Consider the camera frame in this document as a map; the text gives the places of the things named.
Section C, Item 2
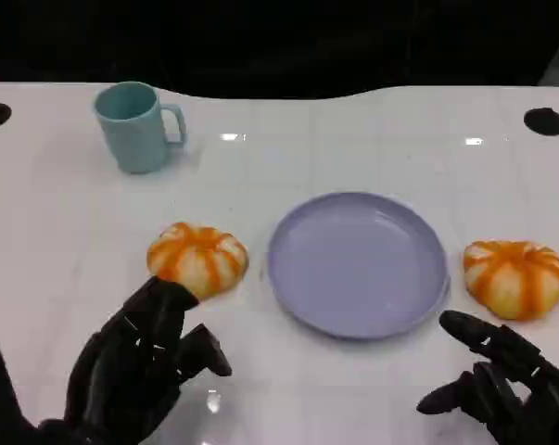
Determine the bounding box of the lilac plate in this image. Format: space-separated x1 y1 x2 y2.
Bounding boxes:
266 191 451 343

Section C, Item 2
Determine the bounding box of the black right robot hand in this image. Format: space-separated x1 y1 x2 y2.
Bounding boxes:
416 309 559 445

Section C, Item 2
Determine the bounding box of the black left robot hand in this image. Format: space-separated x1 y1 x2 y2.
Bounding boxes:
65 275 234 445

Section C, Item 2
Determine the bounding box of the orange white toy bread roll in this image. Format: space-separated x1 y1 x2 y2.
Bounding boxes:
463 239 559 322
146 222 250 301

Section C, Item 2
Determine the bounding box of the pale green mug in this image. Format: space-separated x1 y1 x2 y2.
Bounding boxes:
92 81 188 175

